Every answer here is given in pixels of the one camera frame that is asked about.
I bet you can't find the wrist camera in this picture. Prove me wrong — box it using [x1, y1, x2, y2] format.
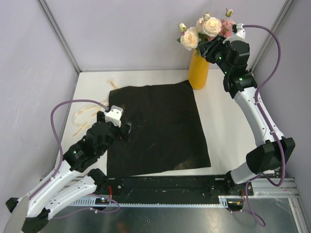
[223, 23, 246, 44]
[105, 105, 124, 128]

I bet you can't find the yellow cylindrical vase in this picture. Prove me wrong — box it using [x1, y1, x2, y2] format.
[188, 50, 209, 90]

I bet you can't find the black wrapping paper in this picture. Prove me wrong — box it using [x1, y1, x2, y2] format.
[107, 81, 211, 178]

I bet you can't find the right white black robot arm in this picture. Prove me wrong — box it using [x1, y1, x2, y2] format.
[198, 36, 295, 195]

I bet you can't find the cream printed ribbon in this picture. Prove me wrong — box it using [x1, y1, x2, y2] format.
[72, 77, 117, 139]

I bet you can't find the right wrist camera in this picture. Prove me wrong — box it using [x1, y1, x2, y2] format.
[223, 23, 246, 44]

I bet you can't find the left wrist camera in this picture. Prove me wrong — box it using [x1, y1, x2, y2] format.
[105, 105, 124, 128]

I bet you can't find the left aluminium frame post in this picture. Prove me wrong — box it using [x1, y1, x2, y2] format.
[36, 0, 81, 74]

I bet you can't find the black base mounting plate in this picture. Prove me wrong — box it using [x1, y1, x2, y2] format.
[95, 175, 254, 206]

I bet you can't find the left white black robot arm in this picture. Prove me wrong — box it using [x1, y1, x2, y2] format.
[4, 106, 131, 233]

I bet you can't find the aluminium frame post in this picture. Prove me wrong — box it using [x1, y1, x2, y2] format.
[36, 0, 81, 74]
[250, 0, 296, 74]

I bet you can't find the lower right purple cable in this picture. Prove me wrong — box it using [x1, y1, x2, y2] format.
[239, 181, 267, 228]

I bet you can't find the right aluminium frame post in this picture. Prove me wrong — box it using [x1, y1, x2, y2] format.
[250, 0, 296, 74]

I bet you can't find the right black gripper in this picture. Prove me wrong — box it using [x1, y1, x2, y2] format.
[196, 34, 231, 75]

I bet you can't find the grey slotted cable duct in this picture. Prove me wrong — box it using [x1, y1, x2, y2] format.
[70, 195, 246, 209]

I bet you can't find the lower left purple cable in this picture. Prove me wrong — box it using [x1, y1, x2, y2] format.
[52, 191, 121, 219]

